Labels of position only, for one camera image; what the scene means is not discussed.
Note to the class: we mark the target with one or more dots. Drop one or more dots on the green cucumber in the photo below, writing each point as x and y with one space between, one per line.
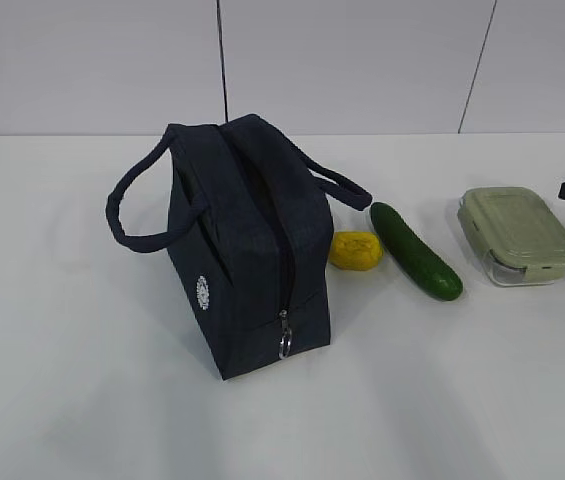
418 261

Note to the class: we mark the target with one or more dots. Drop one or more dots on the navy blue fabric lunch bag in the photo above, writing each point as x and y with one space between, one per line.
249 230

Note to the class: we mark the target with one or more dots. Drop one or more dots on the glass container with green lid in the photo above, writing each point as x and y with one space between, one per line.
515 236

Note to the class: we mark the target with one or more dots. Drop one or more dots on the yellow lemon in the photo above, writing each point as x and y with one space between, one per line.
355 250

